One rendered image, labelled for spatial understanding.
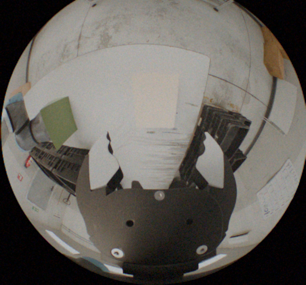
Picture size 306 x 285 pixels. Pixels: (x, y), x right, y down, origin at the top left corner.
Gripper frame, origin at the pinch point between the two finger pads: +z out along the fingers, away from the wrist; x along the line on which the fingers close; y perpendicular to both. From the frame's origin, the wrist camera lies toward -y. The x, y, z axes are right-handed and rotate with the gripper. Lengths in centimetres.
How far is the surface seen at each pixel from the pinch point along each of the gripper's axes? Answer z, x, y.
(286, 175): -43, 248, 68
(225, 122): 39, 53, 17
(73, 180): -1.0, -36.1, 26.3
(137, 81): 13.6, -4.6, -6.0
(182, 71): 21.1, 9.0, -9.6
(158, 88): 13.6, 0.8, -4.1
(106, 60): 21.1, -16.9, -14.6
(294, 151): -26, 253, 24
